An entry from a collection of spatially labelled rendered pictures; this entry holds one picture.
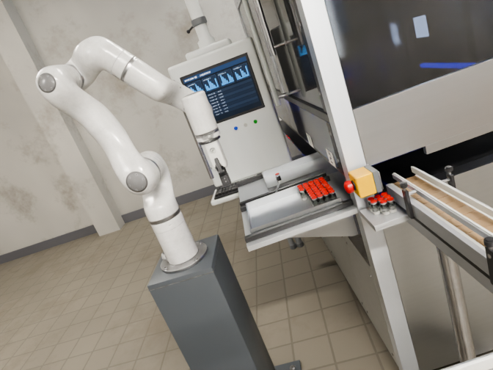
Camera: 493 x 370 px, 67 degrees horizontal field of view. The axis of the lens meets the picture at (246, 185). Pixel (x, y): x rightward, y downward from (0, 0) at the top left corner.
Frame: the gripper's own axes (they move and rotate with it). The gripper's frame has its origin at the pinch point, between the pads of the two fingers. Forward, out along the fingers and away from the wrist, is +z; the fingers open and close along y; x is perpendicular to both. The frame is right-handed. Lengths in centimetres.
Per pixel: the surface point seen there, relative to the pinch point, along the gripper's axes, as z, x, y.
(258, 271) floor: 110, 13, 115
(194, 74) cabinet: -37, 3, 90
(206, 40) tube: -51, -10, 93
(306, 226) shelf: 22.3, -21.1, -10.9
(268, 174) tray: 21, -17, 54
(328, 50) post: -30, -43, -12
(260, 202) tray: 20.7, -8.5, 19.6
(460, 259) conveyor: 23, -50, -51
